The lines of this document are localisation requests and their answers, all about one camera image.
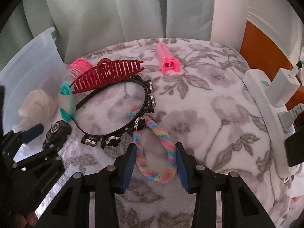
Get translucent plastic container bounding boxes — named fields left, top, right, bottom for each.
left=0, top=27, right=69, bottom=152

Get orange wooden furniture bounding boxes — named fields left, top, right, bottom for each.
left=240, top=19, right=304, bottom=114

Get small black printed object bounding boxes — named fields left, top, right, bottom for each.
left=43, top=121, right=72, bottom=148

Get grey plug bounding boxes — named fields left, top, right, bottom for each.
left=277, top=103, right=304, bottom=133

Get pink white teal coil bands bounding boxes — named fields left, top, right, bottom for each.
left=58, top=58, right=94, bottom=122

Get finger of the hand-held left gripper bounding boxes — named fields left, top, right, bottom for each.
left=0, top=123, right=45, bottom=164
left=14, top=144, right=64, bottom=171

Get grey floral blanket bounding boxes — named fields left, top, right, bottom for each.
left=36, top=37, right=297, bottom=228

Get pale green curtain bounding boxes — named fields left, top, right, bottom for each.
left=21, top=0, right=247, bottom=62

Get cream lace scrunchie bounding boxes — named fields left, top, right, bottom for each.
left=18, top=89, right=59, bottom=129

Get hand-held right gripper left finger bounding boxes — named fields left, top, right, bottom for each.
left=36, top=144, right=138, bottom=228

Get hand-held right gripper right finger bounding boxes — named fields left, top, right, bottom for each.
left=175, top=142, right=277, bottom=228

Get red hair claw clip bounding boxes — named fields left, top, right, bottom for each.
left=70, top=58, right=144, bottom=94

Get pink hair roller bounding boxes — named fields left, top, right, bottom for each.
left=156, top=43, right=180, bottom=74

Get white power strip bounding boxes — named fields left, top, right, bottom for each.
left=242, top=69, right=302, bottom=183

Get rainbow braided hair tie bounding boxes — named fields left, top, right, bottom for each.
left=125, top=105, right=177, bottom=184

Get white charger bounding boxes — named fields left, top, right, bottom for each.
left=268, top=68, right=300, bottom=106

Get black charm headband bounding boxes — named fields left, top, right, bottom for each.
left=71, top=75, right=157, bottom=149

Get person's left hand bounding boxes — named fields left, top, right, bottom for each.
left=9, top=212, right=40, bottom=228

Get black adapter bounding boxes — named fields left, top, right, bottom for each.
left=284, top=128, right=304, bottom=167

